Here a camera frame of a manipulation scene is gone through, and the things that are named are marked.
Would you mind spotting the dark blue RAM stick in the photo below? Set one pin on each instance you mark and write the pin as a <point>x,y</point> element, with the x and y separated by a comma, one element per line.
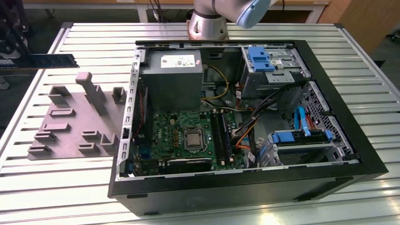
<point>227,138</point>
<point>52,61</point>

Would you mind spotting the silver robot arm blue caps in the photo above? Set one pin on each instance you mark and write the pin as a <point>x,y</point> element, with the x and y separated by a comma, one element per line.
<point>207,25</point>

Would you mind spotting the black RAM slot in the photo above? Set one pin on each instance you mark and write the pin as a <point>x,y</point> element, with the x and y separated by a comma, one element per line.
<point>215,136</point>

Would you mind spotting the grey chair foot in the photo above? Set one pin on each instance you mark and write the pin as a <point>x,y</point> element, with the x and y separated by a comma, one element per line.
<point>3,82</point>

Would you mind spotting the grey parts rack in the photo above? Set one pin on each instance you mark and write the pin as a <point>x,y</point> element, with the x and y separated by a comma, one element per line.
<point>78,117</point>

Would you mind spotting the grey power supply unit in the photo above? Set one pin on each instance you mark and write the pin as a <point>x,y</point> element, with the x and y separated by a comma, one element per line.
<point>170,86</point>

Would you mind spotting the green motherboard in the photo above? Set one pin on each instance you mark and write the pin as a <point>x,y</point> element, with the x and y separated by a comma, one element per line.
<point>168,145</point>

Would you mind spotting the silver CPU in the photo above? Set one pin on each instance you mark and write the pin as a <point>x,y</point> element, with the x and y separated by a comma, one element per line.
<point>194,140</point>

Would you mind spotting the CPU socket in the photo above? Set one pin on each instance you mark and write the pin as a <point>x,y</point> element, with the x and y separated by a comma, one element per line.
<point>194,148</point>

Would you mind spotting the black graphics card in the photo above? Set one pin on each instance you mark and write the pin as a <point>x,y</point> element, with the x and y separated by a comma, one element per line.
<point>187,165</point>

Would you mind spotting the blue plastic drive latch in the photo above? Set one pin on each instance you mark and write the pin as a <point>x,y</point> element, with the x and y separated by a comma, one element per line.
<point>260,61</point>

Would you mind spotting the metal drive cage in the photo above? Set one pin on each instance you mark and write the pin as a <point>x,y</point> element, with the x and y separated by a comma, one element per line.
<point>275,82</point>

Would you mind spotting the black open PC case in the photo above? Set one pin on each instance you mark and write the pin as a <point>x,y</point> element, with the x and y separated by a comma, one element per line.
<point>219,194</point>

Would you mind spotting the white-legged wooden desk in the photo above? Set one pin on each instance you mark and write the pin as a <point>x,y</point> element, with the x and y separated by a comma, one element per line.
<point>300,5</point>

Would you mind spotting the hard disk in blue carrier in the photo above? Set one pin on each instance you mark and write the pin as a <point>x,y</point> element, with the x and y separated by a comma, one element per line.
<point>300,138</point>

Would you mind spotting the metal disk bay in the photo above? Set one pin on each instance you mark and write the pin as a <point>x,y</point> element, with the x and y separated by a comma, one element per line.
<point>300,154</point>

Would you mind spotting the wooden cabinet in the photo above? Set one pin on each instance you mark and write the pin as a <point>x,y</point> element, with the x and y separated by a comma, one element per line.
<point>368,18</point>

